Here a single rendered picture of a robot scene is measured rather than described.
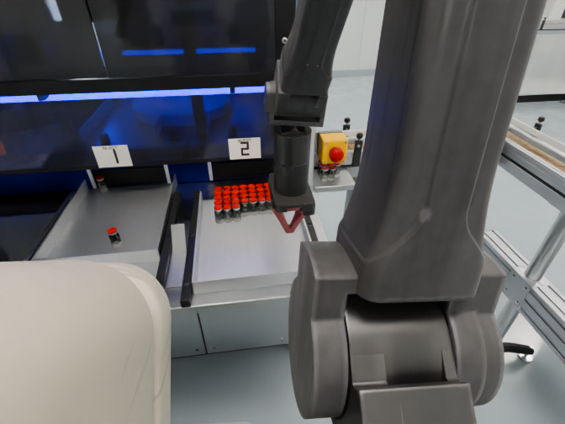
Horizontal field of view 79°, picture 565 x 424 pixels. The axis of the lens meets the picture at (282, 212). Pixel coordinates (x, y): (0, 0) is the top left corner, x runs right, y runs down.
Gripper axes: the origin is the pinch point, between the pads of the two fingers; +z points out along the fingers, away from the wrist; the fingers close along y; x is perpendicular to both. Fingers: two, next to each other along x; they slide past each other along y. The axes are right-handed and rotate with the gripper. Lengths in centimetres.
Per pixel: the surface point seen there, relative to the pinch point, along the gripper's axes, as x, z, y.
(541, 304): -86, 49, 10
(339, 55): -155, 81, 495
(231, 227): 11.4, 14.7, 19.6
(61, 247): 51, 15, 17
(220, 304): 14.0, 14.7, -4.1
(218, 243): 14.7, 14.6, 13.9
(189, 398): 35, 103, 21
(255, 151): 3.9, 2.3, 36.1
